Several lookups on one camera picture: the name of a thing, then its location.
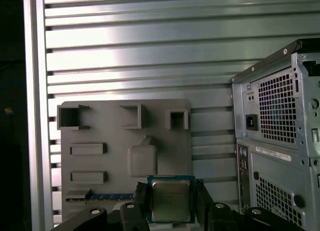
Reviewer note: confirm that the grey parts rack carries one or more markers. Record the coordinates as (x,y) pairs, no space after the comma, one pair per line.
(112,153)

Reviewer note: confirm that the black PC case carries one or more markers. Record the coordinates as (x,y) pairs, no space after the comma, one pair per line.
(275,166)

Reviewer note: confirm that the RAM stick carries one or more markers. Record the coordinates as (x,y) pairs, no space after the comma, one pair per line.
(110,197)

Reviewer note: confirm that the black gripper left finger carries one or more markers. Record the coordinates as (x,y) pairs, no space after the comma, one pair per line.
(130,217)

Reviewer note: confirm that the silver CPU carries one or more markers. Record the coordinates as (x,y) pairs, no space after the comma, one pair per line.
(170,198)

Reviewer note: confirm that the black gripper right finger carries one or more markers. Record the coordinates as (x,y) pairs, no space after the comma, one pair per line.
(220,217)

